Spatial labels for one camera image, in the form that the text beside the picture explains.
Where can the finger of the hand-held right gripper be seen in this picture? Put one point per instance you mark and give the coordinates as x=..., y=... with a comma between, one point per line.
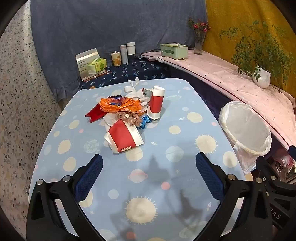
x=293, y=149
x=283, y=204

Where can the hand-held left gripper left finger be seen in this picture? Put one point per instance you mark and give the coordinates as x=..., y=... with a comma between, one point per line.
x=90, y=178

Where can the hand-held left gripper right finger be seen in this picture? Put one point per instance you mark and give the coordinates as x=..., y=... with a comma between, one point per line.
x=209, y=178

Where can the cream waste bin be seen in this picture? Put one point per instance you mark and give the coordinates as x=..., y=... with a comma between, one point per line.
x=249, y=149

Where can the crushed red white paper cup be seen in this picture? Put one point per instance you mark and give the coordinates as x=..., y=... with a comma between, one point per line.
x=122, y=136

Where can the white lined trash bin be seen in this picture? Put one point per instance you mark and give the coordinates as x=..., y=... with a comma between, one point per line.
x=245, y=125

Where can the white tissue paper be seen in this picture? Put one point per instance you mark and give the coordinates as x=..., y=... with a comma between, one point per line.
x=109, y=119

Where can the red cardboard carton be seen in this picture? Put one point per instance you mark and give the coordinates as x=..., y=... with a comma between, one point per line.
x=93, y=114

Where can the beige scrunchie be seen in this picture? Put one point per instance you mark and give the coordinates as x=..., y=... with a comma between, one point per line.
x=129, y=119

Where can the white plant pot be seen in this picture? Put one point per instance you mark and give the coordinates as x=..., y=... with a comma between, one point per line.
x=262, y=77

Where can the blue plastic scrap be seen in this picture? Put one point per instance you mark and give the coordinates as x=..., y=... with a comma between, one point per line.
x=144, y=120

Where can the orange plastic bag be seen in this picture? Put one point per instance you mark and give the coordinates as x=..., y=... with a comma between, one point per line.
x=120, y=104

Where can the dark purple cloth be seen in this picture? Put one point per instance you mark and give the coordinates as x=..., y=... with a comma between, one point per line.
x=203, y=92

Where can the grey face mask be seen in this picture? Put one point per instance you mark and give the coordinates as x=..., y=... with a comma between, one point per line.
x=146, y=92

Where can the red pencil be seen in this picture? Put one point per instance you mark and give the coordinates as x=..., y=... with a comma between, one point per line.
x=97, y=75

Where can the pink ledge cloth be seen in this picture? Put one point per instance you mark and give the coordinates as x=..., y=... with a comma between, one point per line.
x=219, y=74

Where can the green leafy plant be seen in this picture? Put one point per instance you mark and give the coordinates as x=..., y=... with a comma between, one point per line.
x=254, y=46

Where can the open white cardboard box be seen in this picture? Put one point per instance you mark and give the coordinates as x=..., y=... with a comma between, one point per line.
x=82, y=67

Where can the green tissue pack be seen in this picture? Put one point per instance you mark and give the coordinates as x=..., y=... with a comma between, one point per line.
x=98, y=66

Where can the navy printed cloth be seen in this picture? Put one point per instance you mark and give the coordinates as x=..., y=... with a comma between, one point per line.
x=129, y=71

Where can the yellow printed can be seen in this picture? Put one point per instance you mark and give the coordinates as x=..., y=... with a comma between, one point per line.
x=116, y=60

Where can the tall white bottle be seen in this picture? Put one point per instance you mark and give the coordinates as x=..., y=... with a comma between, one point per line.
x=124, y=55

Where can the green tissue box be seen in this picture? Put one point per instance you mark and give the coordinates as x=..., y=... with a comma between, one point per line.
x=173, y=53

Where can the glass vase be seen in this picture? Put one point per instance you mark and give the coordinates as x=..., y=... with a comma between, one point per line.
x=198, y=47

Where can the white jar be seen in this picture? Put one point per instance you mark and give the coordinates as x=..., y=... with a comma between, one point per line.
x=130, y=48

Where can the yellow cloth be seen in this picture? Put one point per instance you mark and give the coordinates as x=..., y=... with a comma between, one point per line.
x=231, y=14

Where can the blue grey curtain cloth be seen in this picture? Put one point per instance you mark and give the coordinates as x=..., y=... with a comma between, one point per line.
x=92, y=27

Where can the red flowers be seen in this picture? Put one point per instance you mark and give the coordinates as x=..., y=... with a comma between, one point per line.
x=198, y=26

